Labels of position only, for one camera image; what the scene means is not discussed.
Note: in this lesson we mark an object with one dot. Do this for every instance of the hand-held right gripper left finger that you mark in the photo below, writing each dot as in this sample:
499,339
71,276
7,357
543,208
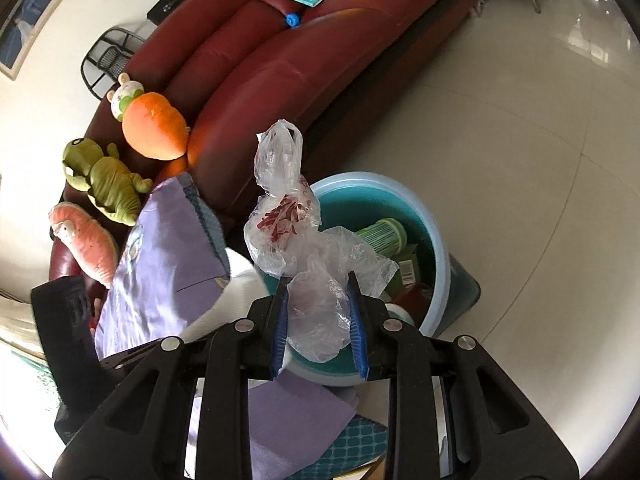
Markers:
279,330

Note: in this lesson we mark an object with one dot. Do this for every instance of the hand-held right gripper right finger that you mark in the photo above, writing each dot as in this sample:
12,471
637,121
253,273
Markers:
359,330

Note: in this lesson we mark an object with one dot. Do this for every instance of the clear plastic bag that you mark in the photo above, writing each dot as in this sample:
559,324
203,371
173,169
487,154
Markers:
280,240

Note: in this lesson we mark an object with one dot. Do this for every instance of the green cardboard box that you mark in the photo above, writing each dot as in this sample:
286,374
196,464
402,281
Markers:
411,251

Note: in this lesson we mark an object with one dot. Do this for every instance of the light blue trash bin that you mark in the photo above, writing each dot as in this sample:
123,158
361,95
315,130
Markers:
442,280

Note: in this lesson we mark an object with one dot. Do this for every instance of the dark red wrapper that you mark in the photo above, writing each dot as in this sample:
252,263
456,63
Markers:
417,305

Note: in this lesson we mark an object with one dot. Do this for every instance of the pink plush toy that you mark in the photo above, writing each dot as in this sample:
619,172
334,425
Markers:
85,245

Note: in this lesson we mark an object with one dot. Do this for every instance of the green cylindrical can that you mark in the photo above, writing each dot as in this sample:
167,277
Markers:
382,235

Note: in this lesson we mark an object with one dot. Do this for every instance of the teal patterned mat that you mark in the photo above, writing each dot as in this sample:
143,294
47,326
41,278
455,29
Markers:
357,440

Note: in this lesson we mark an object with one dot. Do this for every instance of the purple floral tablecloth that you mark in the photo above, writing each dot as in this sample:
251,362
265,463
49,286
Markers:
160,270

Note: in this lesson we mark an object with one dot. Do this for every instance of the green dinosaur plush toy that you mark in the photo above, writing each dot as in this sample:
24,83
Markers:
112,185

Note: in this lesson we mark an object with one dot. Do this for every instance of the orange carrot plush toy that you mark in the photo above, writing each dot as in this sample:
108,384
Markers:
152,125

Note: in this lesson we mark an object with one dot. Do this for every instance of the white and green rabbit plush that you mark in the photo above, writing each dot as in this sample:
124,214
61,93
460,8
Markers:
122,100

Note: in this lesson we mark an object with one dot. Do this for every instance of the dark red leather sofa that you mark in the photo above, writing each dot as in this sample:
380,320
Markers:
300,85

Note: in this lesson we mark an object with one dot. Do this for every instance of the black mesh back support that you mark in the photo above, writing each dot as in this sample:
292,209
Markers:
107,57

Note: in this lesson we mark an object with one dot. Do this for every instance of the framed wall picture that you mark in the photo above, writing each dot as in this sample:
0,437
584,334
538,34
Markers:
25,30

